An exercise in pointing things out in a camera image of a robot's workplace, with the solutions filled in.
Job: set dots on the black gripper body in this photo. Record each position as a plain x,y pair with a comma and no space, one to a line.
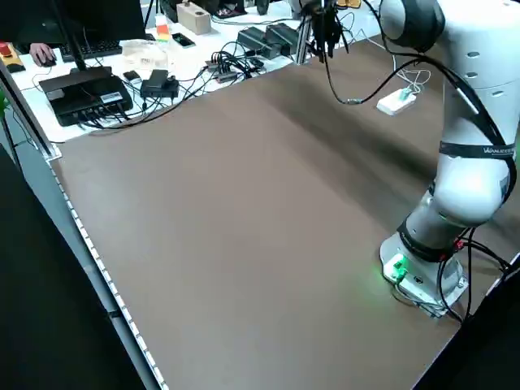
321,8

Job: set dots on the white power strip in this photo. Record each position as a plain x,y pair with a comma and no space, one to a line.
390,106

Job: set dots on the pale phone charger plug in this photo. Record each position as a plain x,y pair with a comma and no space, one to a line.
405,94

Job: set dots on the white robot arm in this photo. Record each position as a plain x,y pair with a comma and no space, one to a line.
467,183

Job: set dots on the large black power adapter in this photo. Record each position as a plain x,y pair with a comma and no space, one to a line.
284,34
254,38

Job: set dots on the small black power adapter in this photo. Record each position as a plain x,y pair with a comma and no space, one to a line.
156,83

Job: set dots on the black usb hub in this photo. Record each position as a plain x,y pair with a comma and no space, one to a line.
221,73

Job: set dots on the black smartphone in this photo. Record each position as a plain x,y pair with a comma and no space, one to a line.
183,40

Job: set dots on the red green cube stack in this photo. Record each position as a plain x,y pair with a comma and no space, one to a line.
163,32

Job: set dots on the clear plastic bag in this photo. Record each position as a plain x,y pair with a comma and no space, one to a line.
142,55

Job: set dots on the small black box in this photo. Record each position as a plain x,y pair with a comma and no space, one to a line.
131,76

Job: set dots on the black computer monitor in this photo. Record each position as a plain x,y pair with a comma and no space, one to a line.
113,20

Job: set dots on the black keyboard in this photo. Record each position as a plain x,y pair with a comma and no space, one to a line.
99,48

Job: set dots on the black monitor stand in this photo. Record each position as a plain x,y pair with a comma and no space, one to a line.
75,44

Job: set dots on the black docking box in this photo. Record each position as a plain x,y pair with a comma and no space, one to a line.
81,95

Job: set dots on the black computer mouse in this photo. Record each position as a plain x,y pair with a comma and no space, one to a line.
48,62

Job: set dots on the yellow emergency stop box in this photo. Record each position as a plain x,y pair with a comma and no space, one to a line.
12,61

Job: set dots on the aluminium post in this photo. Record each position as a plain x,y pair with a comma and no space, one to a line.
302,44

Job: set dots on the aluminium table frame rail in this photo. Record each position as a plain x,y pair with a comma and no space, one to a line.
30,118

